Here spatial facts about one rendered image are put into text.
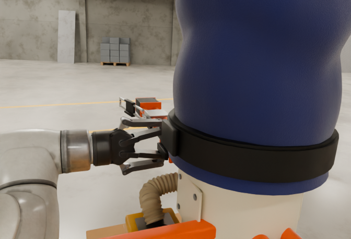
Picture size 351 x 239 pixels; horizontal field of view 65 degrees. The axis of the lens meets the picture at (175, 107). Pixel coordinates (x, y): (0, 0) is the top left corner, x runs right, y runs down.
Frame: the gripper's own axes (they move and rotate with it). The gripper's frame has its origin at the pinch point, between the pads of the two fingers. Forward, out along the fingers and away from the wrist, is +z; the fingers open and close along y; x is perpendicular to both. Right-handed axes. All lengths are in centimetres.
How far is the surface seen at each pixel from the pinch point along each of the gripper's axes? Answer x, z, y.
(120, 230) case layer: -59, -5, 69
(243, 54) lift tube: 33.4, -7.1, -22.6
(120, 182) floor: -198, 16, 123
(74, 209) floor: -164, -28, 123
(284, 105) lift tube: 36.3, -3.7, -17.9
